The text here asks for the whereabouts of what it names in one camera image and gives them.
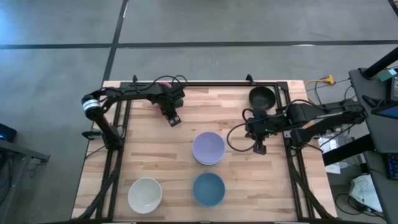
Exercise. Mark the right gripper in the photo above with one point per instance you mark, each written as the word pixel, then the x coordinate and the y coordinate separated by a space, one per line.
pixel 261 126

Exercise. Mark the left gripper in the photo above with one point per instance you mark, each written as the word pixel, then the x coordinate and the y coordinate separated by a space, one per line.
pixel 168 98

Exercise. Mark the pink bowl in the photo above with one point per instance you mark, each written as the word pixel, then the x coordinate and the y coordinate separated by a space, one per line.
pixel 165 84

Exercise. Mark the purple bowl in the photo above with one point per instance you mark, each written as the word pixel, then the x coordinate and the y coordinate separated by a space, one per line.
pixel 208 146

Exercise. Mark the black bowl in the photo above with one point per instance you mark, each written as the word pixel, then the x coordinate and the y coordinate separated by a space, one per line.
pixel 262 98

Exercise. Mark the blue bowl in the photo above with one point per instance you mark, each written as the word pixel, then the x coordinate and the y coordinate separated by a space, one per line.
pixel 209 189

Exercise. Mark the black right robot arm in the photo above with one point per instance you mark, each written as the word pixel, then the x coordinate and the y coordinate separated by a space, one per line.
pixel 311 112

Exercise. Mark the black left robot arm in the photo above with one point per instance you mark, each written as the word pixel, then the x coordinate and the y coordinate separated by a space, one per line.
pixel 104 124

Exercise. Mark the black table clamp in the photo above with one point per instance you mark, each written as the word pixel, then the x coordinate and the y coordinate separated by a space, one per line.
pixel 249 78
pixel 134 78

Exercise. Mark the white papers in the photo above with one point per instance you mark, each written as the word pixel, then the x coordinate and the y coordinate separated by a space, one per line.
pixel 330 155

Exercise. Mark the white plastic bag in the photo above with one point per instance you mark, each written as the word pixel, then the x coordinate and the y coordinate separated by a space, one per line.
pixel 365 191

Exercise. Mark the grey desk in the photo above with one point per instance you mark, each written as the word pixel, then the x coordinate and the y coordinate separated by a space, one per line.
pixel 379 137

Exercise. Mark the black pole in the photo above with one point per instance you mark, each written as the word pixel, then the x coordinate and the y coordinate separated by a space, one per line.
pixel 381 63

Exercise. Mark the teal box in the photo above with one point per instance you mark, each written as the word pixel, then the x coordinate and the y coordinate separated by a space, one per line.
pixel 388 75

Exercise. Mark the grey side table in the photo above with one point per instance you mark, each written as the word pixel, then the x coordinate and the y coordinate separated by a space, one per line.
pixel 18 152

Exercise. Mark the black device with blue light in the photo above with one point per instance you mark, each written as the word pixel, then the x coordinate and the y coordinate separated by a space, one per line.
pixel 7 133

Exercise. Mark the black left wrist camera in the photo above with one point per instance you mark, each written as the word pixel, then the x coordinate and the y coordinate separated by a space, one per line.
pixel 178 98

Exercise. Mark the black metal table frame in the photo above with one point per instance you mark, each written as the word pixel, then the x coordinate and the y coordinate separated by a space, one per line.
pixel 293 174

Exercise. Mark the black side bracket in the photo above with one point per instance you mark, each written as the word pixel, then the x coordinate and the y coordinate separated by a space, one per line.
pixel 91 134

